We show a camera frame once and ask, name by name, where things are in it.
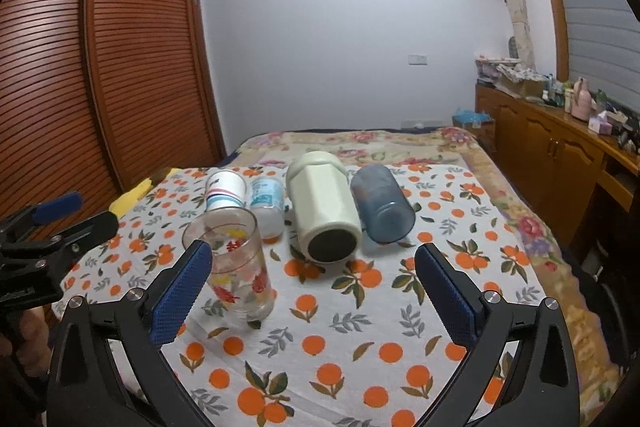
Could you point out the floral blanket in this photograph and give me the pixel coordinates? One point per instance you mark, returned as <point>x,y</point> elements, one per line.
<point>525,207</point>

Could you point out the box with blue contents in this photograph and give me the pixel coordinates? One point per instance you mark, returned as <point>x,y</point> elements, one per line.
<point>472,119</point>

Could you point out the person's left hand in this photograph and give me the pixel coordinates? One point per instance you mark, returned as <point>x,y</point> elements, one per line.
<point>34,337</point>

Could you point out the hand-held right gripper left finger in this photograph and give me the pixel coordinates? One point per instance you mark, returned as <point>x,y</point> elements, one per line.
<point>182,292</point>

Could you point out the small blue label plastic bottle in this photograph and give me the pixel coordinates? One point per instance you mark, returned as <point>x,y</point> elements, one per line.
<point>266,198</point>

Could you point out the tissue box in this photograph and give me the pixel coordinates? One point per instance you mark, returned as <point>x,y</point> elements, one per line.
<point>600,123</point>

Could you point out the pink bottle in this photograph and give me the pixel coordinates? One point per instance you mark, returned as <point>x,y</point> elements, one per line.
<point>581,102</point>

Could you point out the wooden sideboard cabinet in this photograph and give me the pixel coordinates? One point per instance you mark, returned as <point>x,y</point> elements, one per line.
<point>540,137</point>

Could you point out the cream ribbed cup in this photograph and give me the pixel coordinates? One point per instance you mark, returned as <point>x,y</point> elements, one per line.
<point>320,202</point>

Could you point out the striped white paper cup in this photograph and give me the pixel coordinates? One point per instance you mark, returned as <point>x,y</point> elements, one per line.
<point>226,193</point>

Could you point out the window roller blind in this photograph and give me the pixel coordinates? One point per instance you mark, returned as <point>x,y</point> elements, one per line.
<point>590,17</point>

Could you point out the yellow cloth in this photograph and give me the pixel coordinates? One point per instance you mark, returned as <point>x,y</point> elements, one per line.
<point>130,199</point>

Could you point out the wooden louvred wardrobe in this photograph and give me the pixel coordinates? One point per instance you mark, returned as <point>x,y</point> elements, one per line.
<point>125,57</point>

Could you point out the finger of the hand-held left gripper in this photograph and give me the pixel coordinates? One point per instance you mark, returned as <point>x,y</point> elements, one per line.
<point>64,203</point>
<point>87,227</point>

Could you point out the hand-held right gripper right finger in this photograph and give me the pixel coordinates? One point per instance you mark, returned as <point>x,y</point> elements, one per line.
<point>445,302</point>

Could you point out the white wall socket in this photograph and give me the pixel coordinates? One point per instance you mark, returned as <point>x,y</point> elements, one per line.
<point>418,59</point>

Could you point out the pile of boxes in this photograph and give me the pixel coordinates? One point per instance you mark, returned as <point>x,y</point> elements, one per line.
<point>510,79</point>

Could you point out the floral printed glass cup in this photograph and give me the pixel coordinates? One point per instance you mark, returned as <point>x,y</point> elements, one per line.
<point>242,274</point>

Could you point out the blue translucent cup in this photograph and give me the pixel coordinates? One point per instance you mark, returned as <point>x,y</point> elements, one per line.
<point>382,202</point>

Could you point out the orange fruit print cloth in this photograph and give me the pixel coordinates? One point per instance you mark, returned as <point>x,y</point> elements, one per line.
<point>350,337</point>

